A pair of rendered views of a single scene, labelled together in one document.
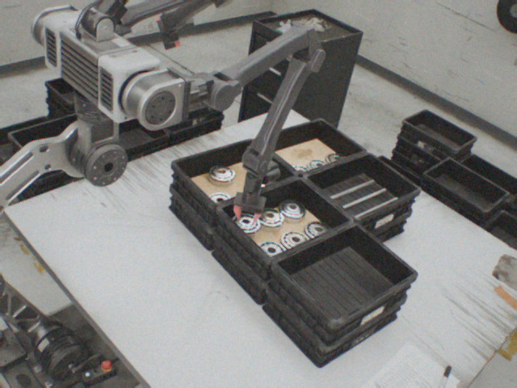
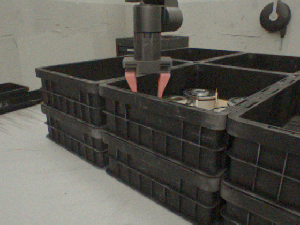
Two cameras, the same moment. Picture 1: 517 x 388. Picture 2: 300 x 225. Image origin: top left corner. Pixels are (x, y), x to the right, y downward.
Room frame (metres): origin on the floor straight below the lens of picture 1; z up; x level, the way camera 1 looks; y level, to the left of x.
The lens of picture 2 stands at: (0.93, 0.05, 1.06)
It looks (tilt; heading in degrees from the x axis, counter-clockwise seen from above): 20 degrees down; 357
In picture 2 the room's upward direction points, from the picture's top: straight up
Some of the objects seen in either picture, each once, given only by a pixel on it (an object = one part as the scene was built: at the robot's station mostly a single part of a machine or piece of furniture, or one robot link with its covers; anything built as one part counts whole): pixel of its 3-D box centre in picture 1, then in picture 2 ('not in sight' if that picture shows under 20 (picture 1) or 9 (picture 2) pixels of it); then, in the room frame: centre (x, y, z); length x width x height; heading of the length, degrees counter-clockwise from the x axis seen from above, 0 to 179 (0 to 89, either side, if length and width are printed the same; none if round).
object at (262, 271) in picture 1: (283, 227); (202, 104); (1.52, -0.11, 0.87); 0.40 x 0.30 x 0.11; 135
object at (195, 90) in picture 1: (187, 91); not in sight; (1.28, 0.23, 1.45); 0.09 x 0.08 x 0.12; 51
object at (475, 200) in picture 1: (451, 215); not in sight; (2.50, -1.08, 0.37); 0.40 x 0.30 x 0.45; 51
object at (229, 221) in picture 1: (286, 217); (204, 84); (1.52, -0.11, 0.92); 0.40 x 0.30 x 0.02; 135
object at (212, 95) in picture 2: (292, 208); (200, 93); (1.65, -0.13, 0.86); 0.10 x 0.10 x 0.01
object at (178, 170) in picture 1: (235, 170); (118, 68); (1.73, 0.10, 0.92); 0.40 x 0.30 x 0.02; 135
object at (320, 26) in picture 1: (315, 23); not in sight; (3.66, -0.15, 0.88); 0.29 x 0.22 x 0.03; 141
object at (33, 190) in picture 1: (60, 172); not in sight; (2.21, 1.02, 0.37); 0.40 x 0.30 x 0.45; 141
